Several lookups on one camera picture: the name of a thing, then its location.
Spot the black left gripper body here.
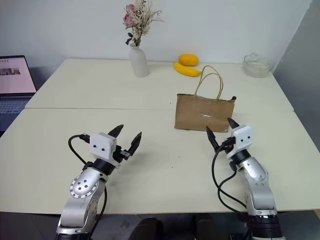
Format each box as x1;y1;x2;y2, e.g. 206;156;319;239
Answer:
112;145;131;164

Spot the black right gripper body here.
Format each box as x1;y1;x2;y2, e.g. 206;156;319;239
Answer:
219;137;236;154

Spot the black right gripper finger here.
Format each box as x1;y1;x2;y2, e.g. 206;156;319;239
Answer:
226;117;241;131
205;125;223;151

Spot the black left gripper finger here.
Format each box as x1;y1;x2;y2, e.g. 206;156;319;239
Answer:
124;131;143;157
107;123;125;139

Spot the clear glass bowl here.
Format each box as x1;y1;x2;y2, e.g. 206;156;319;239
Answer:
243;52;275;79

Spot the yellow banana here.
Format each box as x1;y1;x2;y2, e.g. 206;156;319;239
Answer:
173;61;203;78

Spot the white ceramic vase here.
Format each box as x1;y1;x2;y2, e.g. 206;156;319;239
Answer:
128;42;151;78

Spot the round yellow orange fruit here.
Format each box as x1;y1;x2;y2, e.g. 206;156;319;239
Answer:
178;53;200;67

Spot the dark rounded shape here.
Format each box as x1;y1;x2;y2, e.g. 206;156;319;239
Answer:
134;216;165;240

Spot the open laptop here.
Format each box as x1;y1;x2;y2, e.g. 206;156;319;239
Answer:
0;55;38;133

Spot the dried pink flower bouquet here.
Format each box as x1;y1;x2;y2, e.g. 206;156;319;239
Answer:
122;0;165;47

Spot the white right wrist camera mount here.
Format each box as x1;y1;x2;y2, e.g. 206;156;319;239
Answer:
232;125;254;152

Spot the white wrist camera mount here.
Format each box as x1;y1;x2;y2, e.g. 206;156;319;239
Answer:
89;132;118;161
232;125;254;152

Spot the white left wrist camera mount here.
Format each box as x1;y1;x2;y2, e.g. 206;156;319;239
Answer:
89;132;118;161

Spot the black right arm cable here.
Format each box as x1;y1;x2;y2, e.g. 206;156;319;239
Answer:
211;143;251;222

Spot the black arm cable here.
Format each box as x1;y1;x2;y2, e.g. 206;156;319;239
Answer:
211;143;251;222
67;134;109;221

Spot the brown paper bag with handles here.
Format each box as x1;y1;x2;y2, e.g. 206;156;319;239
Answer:
173;65;237;134

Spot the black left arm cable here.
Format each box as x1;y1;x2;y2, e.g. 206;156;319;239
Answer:
67;134;109;221

